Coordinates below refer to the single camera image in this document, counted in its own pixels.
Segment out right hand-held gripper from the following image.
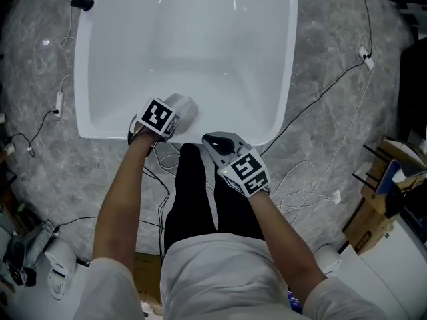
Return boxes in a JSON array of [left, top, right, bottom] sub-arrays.
[[201, 131, 271, 199]]

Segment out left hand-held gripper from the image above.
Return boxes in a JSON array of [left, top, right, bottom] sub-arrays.
[[128, 97, 183, 143]]

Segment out white fluffy cleaning mitt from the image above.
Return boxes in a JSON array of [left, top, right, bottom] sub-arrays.
[[164, 93, 201, 136]]

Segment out white bathtub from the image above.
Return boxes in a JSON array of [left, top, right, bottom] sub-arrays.
[[73, 0, 299, 147]]

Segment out person's right forearm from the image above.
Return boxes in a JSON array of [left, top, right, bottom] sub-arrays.
[[248, 191, 328, 301]]

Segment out person's left forearm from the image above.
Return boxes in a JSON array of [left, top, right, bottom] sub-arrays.
[[91, 132, 161, 268]]

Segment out person's black trousers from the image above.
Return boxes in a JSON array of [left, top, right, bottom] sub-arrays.
[[163, 143, 268, 256]]

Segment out person's white shirt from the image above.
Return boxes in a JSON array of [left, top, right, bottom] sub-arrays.
[[75, 233, 394, 320]]

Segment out black router with antennas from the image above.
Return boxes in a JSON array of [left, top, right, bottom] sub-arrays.
[[352, 143, 384, 191]]

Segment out white rounded device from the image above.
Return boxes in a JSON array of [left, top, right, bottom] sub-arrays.
[[45, 238, 77, 301], [313, 245, 344, 276]]

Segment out printed brown cardboard box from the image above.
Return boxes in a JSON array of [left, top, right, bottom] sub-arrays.
[[343, 191, 401, 256]]

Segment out blue and white flat box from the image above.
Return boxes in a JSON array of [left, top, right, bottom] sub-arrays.
[[376, 160, 403, 193]]

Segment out white power strip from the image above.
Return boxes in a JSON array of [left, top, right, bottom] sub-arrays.
[[356, 43, 375, 70]]

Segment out blue screen device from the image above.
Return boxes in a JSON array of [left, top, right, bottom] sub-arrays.
[[286, 290, 304, 313]]

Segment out black round device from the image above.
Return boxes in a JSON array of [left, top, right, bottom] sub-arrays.
[[383, 185, 406, 218]]

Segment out grey fabric bag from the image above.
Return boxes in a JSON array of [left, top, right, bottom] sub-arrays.
[[5, 223, 56, 273]]

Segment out open cardboard box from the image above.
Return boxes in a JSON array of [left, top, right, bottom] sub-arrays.
[[362, 135, 427, 209]]

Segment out black furniture piece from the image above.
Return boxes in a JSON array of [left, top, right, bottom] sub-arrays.
[[397, 38, 427, 139]]

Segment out white cabinet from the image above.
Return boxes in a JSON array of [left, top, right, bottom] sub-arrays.
[[340, 217, 427, 320]]

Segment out white side table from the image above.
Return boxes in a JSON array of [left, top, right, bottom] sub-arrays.
[[0, 245, 91, 320]]

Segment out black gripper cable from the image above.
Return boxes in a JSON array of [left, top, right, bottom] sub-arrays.
[[126, 121, 171, 258]]

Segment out long black cable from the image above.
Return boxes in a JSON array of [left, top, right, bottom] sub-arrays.
[[361, 0, 374, 59], [8, 109, 61, 158], [260, 60, 366, 156]]

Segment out long white cable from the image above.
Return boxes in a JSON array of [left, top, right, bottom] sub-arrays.
[[279, 68, 375, 213]]

